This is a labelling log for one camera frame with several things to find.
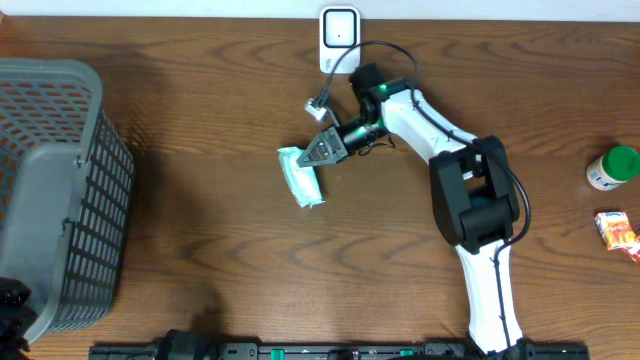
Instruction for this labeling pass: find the orange snack packet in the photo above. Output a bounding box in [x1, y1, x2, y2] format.
[594, 212, 638, 250]

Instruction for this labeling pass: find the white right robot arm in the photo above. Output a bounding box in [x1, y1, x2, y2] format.
[296, 64, 525, 359]

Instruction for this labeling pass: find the white barcode scanner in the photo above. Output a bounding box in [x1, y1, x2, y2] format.
[319, 6, 361, 74]

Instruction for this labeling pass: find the green lid jar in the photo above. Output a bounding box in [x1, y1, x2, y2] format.
[585, 146, 639, 191]

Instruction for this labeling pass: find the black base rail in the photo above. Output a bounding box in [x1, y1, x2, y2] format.
[88, 330, 591, 360]

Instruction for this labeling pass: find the black right camera cable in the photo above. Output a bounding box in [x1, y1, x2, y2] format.
[319, 39, 532, 357]

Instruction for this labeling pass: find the red orange snack bar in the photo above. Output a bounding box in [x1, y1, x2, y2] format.
[622, 235, 640, 264]

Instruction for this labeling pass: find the grey plastic mesh basket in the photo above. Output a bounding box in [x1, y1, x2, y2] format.
[1, 58, 135, 344]

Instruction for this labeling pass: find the teal wet wipes pack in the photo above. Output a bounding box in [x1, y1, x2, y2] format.
[277, 147, 324, 208]

